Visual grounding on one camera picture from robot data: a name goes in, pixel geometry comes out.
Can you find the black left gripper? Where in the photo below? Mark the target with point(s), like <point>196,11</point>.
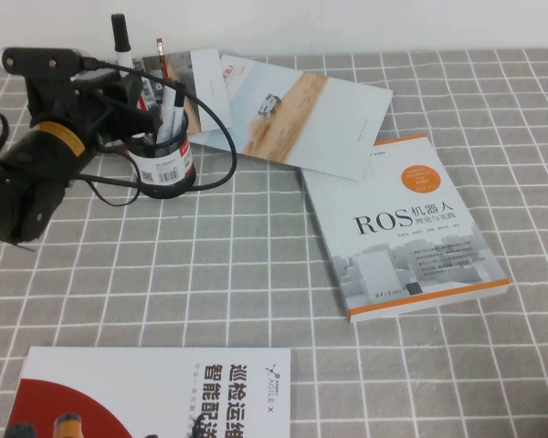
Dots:
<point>68,98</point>

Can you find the white marker with black cap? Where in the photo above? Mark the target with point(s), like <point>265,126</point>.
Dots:
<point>121,36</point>
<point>166,114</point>

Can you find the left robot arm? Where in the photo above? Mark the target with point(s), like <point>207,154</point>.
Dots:
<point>27,182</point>

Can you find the grey pen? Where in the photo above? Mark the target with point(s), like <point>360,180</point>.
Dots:
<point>142,138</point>

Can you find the black mesh pen holder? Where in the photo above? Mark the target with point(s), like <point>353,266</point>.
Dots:
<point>164,171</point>

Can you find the marker with barcode print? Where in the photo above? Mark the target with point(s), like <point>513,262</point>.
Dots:
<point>148,93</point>

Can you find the red pencil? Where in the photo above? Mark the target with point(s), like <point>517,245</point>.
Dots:
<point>161,59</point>

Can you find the brochure with office photo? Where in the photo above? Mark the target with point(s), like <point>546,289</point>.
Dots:
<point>210,91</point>

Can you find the brochure with desert vehicle photo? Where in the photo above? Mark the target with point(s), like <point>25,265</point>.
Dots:
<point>338,128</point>

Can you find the white red AgileX brochure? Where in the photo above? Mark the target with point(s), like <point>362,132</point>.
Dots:
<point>164,392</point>

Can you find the white orange ROS book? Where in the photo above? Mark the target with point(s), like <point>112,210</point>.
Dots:
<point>393,237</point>

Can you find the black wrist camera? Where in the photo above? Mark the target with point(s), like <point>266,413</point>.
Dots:
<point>41,60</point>

